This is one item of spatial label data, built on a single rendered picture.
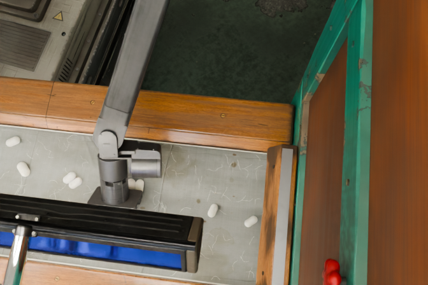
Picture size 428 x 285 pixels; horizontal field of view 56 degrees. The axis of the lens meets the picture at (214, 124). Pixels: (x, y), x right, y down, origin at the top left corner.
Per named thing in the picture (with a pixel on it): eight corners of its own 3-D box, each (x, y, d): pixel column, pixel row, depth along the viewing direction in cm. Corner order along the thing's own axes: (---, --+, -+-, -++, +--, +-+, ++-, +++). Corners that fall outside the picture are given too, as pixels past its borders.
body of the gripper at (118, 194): (134, 215, 84) (133, 186, 80) (86, 210, 84) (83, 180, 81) (142, 197, 89) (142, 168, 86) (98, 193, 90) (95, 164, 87)
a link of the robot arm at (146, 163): (105, 114, 83) (97, 131, 75) (161, 114, 84) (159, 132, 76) (109, 165, 88) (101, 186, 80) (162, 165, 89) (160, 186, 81)
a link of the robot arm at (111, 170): (99, 143, 83) (94, 156, 78) (134, 143, 84) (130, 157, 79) (102, 171, 86) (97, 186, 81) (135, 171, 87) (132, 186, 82)
